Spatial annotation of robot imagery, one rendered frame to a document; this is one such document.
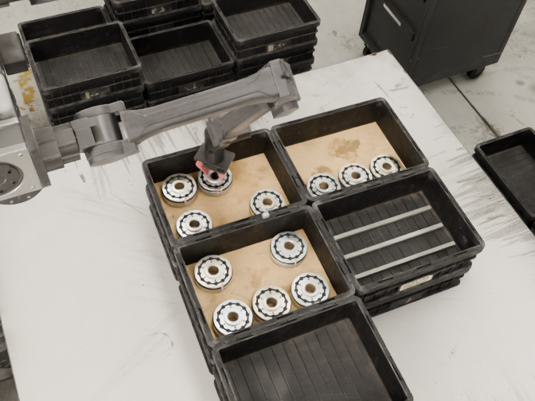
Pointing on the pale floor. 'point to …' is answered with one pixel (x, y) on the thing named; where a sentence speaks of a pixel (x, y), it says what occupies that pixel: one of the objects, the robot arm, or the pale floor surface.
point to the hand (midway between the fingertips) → (214, 174)
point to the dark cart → (439, 34)
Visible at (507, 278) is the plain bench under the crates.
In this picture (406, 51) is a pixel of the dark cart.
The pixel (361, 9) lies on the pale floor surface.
